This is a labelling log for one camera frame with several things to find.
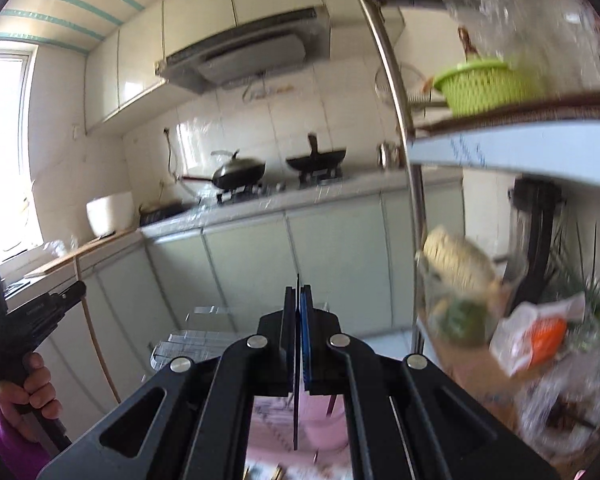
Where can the white rice cooker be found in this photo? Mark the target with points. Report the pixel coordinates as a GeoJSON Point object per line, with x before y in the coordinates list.
{"type": "Point", "coordinates": [110, 215]}

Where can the black induction cooker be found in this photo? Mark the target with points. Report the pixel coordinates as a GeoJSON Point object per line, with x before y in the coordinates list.
{"type": "Point", "coordinates": [160, 214]}

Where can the metal strainer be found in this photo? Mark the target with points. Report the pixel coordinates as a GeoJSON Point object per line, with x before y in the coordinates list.
{"type": "Point", "coordinates": [395, 87]}

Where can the green plastic basket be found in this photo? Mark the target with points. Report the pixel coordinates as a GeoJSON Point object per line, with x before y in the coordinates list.
{"type": "Point", "coordinates": [485, 90]}

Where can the white wall cabinets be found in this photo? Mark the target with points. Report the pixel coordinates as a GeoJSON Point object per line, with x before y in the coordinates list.
{"type": "Point", "coordinates": [195, 25]}

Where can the thin dark utensil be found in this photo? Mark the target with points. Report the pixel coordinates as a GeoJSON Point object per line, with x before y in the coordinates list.
{"type": "Point", "coordinates": [296, 420]}

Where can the gas stove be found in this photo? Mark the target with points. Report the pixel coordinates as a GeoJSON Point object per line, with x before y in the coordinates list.
{"type": "Point", "coordinates": [250, 194]}

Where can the brown bottle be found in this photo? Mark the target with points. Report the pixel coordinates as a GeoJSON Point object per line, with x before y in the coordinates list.
{"type": "Point", "coordinates": [467, 45]}

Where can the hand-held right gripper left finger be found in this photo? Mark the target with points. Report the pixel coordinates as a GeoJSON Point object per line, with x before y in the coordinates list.
{"type": "Point", "coordinates": [291, 345]}

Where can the clear plastic bag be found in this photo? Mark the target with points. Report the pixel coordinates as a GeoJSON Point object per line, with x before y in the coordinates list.
{"type": "Point", "coordinates": [510, 15]}

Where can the pale green base cabinets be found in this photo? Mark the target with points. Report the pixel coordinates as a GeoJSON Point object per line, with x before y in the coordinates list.
{"type": "Point", "coordinates": [240, 270]}

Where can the clear wall shelf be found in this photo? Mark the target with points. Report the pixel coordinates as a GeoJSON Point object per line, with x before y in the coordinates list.
{"type": "Point", "coordinates": [270, 91]}

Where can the grey range hood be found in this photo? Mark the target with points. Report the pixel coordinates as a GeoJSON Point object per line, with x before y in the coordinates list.
{"type": "Point", "coordinates": [240, 55]}

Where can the metal shelf rack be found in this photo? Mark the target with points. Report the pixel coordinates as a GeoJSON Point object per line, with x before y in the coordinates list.
{"type": "Point", "coordinates": [396, 80]}

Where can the person's left hand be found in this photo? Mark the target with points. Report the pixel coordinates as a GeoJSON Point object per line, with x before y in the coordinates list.
{"type": "Point", "coordinates": [40, 385]}

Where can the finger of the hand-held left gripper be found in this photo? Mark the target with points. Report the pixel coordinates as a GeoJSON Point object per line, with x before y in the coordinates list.
{"type": "Point", "coordinates": [74, 293]}

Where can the wok with lid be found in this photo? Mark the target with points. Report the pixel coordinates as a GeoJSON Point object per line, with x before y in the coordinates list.
{"type": "Point", "coordinates": [240, 171]}

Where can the black appliance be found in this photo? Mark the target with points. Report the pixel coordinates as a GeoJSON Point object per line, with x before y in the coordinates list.
{"type": "Point", "coordinates": [537, 230]}

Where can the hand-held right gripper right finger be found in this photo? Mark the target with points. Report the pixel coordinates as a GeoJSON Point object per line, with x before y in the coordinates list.
{"type": "Point", "coordinates": [308, 345]}

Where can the clear bag with dark contents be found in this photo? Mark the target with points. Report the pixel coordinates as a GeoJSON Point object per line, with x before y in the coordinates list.
{"type": "Point", "coordinates": [565, 410]}

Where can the black wok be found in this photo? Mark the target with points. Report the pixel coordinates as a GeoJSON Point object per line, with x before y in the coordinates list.
{"type": "Point", "coordinates": [315, 161]}

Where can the wooden cutting board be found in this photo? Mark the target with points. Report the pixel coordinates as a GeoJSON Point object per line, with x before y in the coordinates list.
{"type": "Point", "coordinates": [80, 252]}

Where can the cardboard box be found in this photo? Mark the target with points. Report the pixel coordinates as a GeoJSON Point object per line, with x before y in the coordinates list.
{"type": "Point", "coordinates": [475, 375]}

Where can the pink plastic cup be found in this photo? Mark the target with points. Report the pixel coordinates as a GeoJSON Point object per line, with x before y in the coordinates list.
{"type": "Point", "coordinates": [315, 425]}

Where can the floral tablecloth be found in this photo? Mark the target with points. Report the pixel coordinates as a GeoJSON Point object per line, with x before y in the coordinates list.
{"type": "Point", "coordinates": [300, 467]}

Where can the person's left forearm purple sleeve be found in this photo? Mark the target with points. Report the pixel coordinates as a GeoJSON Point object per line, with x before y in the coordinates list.
{"type": "Point", "coordinates": [15, 445]}

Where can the kitchen window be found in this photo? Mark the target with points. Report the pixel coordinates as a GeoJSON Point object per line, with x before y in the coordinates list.
{"type": "Point", "coordinates": [5, 160]}

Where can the pale leafy vegetable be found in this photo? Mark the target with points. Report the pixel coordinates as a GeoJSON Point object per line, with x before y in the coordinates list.
{"type": "Point", "coordinates": [460, 260]}

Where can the orange and white bag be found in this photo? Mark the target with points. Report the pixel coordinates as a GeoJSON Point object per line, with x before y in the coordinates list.
{"type": "Point", "coordinates": [535, 335]}

